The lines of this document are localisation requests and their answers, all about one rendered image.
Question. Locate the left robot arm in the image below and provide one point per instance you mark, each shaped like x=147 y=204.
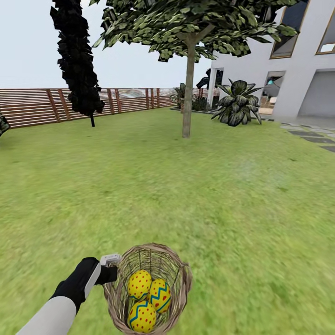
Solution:
x=58 y=314

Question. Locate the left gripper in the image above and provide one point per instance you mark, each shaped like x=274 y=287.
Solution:
x=110 y=275

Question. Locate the fixed window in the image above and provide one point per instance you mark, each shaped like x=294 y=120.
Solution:
x=270 y=92

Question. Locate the easter egg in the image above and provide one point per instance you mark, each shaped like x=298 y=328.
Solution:
x=142 y=316
x=159 y=295
x=139 y=285

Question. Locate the wicker basket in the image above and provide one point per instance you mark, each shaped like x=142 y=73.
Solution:
x=158 y=260

